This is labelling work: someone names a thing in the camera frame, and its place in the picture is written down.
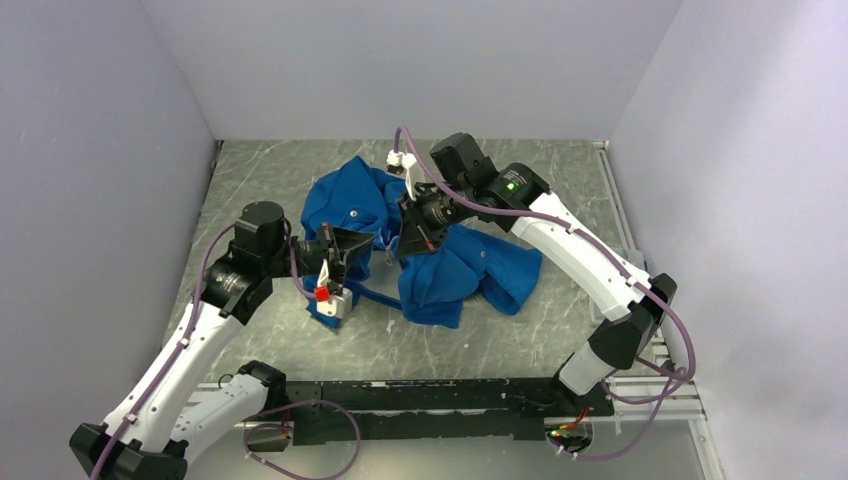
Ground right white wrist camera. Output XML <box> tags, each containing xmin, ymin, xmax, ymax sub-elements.
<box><xmin>386</xmin><ymin>150</ymin><xmax>426</xmax><ymax>201</ymax></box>

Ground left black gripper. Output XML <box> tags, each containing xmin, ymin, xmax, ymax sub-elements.
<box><xmin>263</xmin><ymin>222</ymin><xmax>375</xmax><ymax>286</ymax></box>

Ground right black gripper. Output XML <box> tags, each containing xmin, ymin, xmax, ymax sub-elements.
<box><xmin>395</xmin><ymin>182</ymin><xmax>474</xmax><ymax>258</ymax></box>

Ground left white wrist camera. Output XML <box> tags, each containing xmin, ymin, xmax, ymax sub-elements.
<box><xmin>313</xmin><ymin>260</ymin><xmax>353</xmax><ymax>320</ymax></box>

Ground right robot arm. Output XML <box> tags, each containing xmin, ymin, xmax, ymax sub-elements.
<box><xmin>386</xmin><ymin>132</ymin><xmax>677</xmax><ymax>415</ymax></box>

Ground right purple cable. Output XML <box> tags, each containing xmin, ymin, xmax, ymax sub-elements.
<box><xmin>394</xmin><ymin>125</ymin><xmax>698</xmax><ymax>464</ymax></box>

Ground blue zip jacket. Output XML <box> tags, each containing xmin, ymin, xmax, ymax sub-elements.
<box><xmin>300</xmin><ymin>156</ymin><xmax>544</xmax><ymax>329</ymax></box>

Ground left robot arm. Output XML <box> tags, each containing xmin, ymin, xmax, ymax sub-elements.
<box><xmin>69</xmin><ymin>201</ymin><xmax>373</xmax><ymax>479</ymax></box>

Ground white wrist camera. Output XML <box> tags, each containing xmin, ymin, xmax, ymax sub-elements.
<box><xmin>386</xmin><ymin>150</ymin><xmax>426</xmax><ymax>201</ymax></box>
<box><xmin>313</xmin><ymin>260</ymin><xmax>353</xmax><ymax>320</ymax></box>

